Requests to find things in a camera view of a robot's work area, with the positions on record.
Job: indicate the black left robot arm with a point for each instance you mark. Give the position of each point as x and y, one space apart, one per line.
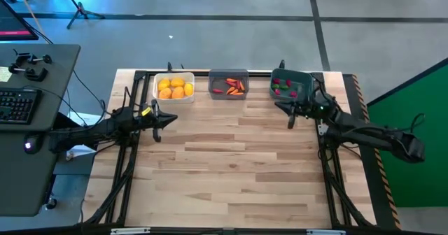
101 128

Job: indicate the orange toy carrot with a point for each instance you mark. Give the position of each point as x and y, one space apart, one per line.
231 80
234 92
230 90
242 86
238 94

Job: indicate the dark grey desk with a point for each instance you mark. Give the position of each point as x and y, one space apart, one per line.
59 74

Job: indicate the black backlit keyboard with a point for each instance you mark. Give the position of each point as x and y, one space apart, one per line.
17 105

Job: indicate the black aluminium table frame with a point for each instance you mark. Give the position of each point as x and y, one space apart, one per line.
140 76

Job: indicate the black computer monitor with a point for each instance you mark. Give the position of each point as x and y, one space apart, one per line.
12 21

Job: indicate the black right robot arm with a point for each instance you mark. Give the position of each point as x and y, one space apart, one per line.
367 133

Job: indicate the grey translucent plastic basket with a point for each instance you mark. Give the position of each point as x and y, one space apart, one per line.
218 81

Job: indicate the pale sticky note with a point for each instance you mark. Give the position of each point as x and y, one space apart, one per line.
4 75

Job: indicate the small black table clamp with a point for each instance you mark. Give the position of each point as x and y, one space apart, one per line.
169 66
281 64

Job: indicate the black computer mouse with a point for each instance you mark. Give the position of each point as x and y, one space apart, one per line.
31 145

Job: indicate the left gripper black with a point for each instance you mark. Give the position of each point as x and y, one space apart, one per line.
150 121

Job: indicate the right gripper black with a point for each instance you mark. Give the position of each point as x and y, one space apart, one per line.
311 110

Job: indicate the black desk caster wheel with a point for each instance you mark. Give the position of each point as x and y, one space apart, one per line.
51 203

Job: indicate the green screen panel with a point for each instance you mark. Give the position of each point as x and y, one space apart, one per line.
413 151

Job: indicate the silver metal bracket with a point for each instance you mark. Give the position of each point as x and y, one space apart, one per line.
130 231
325 232

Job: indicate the black C-clamp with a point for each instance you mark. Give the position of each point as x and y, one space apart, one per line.
22 57
36 76

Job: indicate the white plastic basket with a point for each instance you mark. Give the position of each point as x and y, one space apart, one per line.
173 101

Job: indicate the dark teal plastic basket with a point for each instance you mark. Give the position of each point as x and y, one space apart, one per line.
301 83

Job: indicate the white paper sheet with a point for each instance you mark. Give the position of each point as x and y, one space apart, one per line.
82 117

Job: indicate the black tripod stand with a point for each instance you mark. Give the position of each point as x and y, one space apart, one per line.
81 10

